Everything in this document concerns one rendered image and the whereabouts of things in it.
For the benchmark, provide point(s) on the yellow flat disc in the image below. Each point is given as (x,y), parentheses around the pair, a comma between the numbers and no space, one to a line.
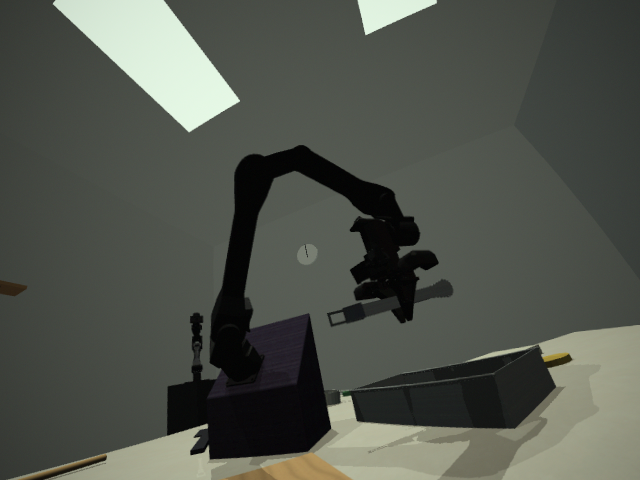
(557,359)

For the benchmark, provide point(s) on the red spatula with wooden handle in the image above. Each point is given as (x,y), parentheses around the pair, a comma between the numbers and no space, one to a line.
(66,469)

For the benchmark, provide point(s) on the light brown wooden board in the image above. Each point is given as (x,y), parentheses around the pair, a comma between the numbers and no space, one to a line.
(305,467)

